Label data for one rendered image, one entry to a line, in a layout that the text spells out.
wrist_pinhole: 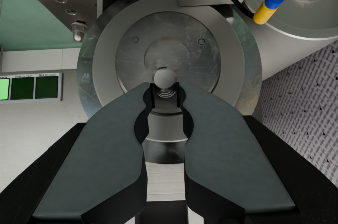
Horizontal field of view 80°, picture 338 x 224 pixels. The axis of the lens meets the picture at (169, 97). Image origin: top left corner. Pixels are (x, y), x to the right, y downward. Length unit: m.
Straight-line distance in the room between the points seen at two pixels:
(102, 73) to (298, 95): 0.26
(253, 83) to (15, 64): 3.68
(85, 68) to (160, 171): 0.36
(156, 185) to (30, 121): 0.33
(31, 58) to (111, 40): 3.49
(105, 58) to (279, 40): 0.14
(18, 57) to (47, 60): 0.43
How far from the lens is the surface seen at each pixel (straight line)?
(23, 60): 3.70
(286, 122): 0.36
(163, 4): 0.17
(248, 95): 0.17
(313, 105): 0.31
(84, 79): 0.18
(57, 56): 3.45
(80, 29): 0.57
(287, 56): 0.23
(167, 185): 0.50
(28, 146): 0.59
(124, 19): 0.17
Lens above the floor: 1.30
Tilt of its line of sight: 9 degrees down
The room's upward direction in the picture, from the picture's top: 178 degrees clockwise
